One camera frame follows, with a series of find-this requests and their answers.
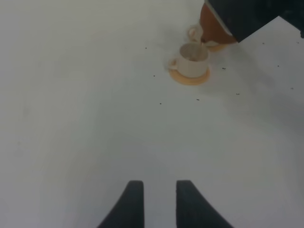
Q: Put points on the far orange coaster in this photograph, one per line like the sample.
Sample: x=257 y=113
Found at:
x=216 y=48

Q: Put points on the far white teacup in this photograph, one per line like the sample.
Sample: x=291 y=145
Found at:
x=195 y=33

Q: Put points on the near orange coaster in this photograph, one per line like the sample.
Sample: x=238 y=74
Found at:
x=175 y=75

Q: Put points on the near white teacup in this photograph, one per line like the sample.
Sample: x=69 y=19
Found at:
x=191 y=61

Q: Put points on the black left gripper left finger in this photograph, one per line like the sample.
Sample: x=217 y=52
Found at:
x=128 y=212

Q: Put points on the brown clay teapot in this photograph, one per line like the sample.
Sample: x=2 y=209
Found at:
x=213 y=34

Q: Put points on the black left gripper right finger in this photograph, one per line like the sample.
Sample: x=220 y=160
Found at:
x=193 y=210

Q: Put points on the white teacup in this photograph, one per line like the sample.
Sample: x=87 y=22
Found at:
x=191 y=61
x=195 y=33

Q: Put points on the orange coaster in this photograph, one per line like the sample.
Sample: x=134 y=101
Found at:
x=175 y=75
x=216 y=48

